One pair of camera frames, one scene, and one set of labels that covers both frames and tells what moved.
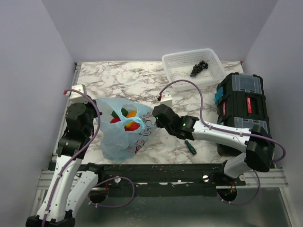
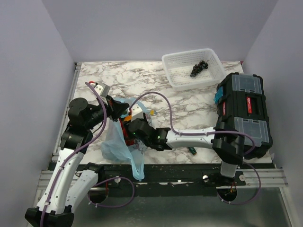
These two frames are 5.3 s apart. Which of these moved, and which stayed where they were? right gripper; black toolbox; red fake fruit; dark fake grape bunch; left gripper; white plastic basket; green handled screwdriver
Moved: right gripper; red fake fruit; left gripper
Stayed: dark fake grape bunch; green handled screwdriver; white plastic basket; black toolbox
